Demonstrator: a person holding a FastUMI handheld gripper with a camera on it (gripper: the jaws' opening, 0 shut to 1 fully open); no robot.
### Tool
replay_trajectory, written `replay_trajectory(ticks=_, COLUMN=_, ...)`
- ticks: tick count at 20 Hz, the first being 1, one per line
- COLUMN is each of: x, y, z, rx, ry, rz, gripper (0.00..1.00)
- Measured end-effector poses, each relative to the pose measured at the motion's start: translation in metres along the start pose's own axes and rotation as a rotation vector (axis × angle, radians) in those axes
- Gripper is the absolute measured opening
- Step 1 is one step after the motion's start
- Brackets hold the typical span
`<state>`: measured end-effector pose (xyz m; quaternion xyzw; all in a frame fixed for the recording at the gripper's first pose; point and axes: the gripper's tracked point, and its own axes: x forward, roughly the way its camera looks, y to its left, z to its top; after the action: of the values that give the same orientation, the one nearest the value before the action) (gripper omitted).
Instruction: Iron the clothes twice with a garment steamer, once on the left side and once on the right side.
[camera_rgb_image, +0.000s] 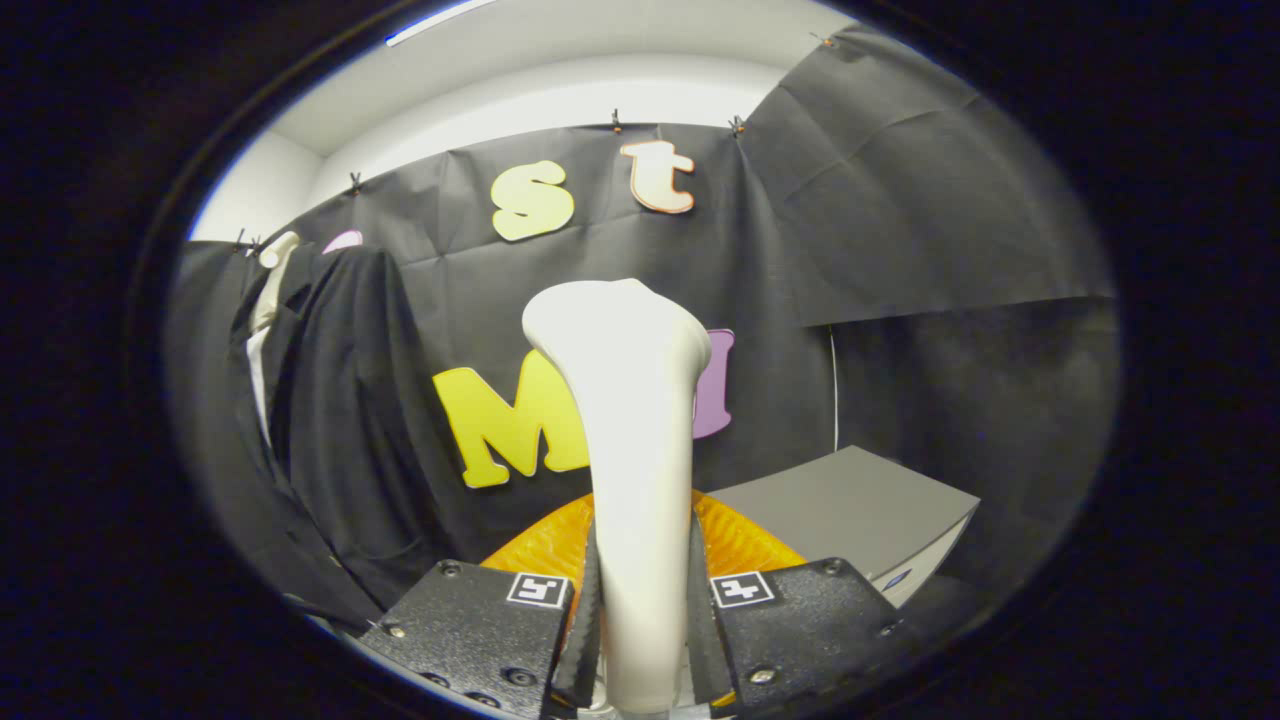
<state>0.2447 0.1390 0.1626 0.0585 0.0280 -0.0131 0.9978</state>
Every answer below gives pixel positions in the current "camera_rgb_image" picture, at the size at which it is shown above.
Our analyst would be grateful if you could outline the white garment steamer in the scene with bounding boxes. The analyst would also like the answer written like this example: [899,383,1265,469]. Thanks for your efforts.
[522,278,713,716]

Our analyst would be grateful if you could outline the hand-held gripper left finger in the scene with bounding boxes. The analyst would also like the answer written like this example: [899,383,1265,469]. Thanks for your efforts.
[358,492,601,720]

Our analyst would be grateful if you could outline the ceiling light panel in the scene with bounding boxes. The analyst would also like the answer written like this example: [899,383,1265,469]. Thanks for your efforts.
[385,0,496,48]

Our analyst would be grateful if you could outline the white clothes hanger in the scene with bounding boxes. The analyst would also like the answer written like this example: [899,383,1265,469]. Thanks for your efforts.
[250,230,301,336]

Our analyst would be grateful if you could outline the black backdrop cloth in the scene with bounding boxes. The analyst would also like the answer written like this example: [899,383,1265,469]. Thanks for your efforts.
[165,25,1121,641]

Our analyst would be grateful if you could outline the black suit jacket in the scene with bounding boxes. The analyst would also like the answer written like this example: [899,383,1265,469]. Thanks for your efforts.
[230,245,461,626]

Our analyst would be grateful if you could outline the grey cabinet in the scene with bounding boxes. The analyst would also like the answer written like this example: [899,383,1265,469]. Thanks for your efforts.
[705,445,981,609]

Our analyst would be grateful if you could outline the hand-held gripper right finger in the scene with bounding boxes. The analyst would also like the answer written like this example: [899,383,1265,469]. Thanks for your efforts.
[688,490,901,720]

